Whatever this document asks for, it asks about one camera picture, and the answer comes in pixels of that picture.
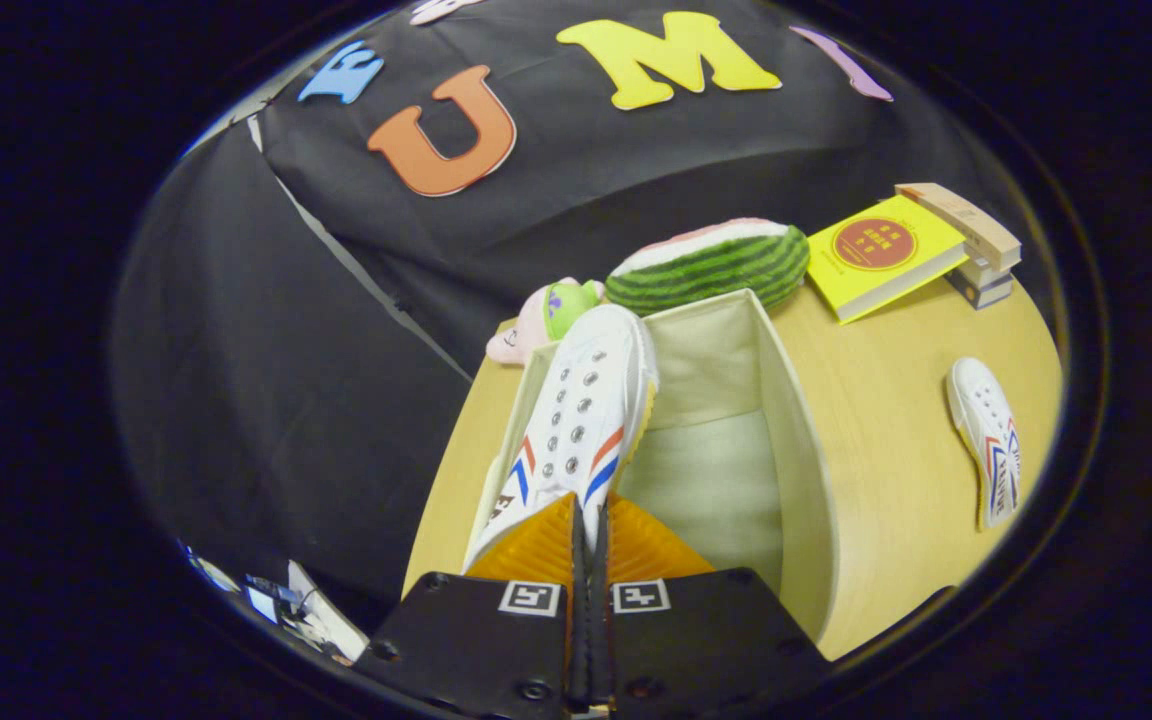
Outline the white book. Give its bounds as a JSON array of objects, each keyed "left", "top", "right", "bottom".
[{"left": 956, "top": 250, "right": 1015, "bottom": 291}]

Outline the beige fabric storage box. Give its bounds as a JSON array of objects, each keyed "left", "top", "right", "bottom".
[{"left": 461, "top": 288, "right": 842, "bottom": 646}]

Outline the white canvas shoe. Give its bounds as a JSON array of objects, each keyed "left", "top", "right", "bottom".
[
  {"left": 461, "top": 303, "right": 659, "bottom": 571},
  {"left": 944, "top": 357, "right": 1022, "bottom": 531}
]

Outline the pink and green plush toy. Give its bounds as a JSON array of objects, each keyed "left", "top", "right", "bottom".
[{"left": 486, "top": 278, "right": 605, "bottom": 366}]

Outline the yellow book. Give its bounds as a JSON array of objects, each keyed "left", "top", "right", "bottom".
[{"left": 806, "top": 193, "right": 970, "bottom": 324}]

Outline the dark blue book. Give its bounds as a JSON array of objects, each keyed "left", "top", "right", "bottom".
[{"left": 944, "top": 268, "right": 1015, "bottom": 309}]

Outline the blue printed packet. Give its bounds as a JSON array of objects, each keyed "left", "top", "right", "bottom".
[{"left": 181, "top": 540, "right": 297, "bottom": 626}]

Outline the watermelon slice plush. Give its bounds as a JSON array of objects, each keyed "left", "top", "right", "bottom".
[{"left": 604, "top": 218, "right": 812, "bottom": 317}]

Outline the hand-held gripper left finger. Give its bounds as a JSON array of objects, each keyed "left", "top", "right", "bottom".
[{"left": 354, "top": 490, "right": 592, "bottom": 720}]

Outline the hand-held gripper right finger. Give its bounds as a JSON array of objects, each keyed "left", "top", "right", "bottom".
[{"left": 591, "top": 490, "right": 829, "bottom": 720}]

